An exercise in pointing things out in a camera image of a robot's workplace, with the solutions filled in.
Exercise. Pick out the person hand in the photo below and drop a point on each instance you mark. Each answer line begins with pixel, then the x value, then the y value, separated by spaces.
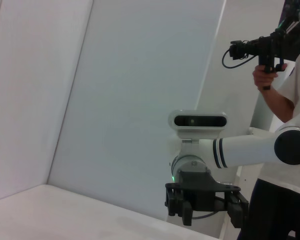
pixel 262 78

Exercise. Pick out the person bare forearm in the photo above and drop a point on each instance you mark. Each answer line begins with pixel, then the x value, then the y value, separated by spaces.
pixel 280 105

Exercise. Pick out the black handheld camera rig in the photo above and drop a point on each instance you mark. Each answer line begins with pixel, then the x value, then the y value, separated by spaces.
pixel 265 43

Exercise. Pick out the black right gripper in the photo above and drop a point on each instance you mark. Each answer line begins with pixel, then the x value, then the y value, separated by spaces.
pixel 202 197

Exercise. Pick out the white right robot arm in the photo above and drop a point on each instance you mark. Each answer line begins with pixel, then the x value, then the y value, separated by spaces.
pixel 245 152

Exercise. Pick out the person dark trousers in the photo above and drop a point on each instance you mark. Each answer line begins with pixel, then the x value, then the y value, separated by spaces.
pixel 277 215

